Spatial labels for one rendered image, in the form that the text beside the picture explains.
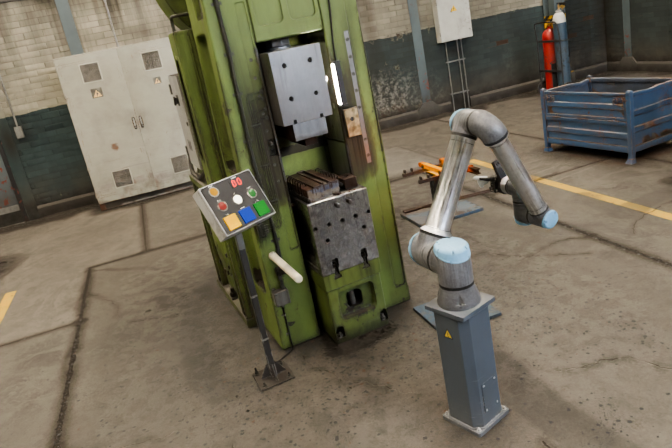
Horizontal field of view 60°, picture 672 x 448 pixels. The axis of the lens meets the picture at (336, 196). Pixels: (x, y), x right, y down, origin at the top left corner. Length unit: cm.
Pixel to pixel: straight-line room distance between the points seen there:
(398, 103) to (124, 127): 443
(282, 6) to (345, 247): 140
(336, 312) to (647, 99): 406
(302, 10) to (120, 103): 535
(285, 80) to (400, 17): 697
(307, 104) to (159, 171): 551
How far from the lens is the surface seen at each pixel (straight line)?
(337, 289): 351
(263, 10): 337
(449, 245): 254
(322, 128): 332
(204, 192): 299
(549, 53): 1046
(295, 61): 325
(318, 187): 335
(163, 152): 856
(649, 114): 654
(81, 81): 851
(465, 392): 278
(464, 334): 261
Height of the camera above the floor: 185
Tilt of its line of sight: 16 degrees down
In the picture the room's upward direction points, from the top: 11 degrees counter-clockwise
